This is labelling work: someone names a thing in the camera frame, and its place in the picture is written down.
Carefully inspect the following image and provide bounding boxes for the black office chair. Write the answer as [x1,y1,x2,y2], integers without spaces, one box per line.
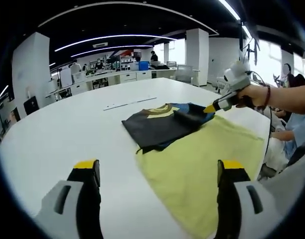
[23,96,40,116]

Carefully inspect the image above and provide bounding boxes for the long white desk row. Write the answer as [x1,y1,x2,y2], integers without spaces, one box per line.
[45,67,178,98]

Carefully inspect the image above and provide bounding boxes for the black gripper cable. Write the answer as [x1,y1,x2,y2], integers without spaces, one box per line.
[247,71,273,160]

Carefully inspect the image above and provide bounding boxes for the white mesh office chair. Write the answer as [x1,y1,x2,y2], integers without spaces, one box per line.
[176,64,194,83]

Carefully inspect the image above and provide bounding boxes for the white board panel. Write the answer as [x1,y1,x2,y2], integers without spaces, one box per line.
[59,68,73,88]

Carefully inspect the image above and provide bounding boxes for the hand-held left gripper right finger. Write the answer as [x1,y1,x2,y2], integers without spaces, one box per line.
[216,159,284,239]

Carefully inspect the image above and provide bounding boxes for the yellow black blue garment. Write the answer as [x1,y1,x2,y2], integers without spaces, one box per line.
[121,102,265,239]

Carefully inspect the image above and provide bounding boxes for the red bead bracelet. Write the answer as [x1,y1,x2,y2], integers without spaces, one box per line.
[262,84,272,109]

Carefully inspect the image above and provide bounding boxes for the white square pillar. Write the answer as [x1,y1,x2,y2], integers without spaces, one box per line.
[186,28,209,87]
[12,31,50,118]

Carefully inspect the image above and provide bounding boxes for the person's grey clothing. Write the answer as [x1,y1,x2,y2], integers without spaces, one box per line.
[261,146,305,222]

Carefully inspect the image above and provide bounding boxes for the person's right hand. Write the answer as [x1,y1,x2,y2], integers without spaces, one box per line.
[236,84,268,109]

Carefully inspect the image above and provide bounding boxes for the long ceiling light strip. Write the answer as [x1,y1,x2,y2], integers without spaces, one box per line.
[70,44,154,58]
[218,0,252,38]
[54,34,177,52]

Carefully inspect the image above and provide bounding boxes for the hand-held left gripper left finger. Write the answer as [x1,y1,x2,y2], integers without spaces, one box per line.
[34,159,103,239]

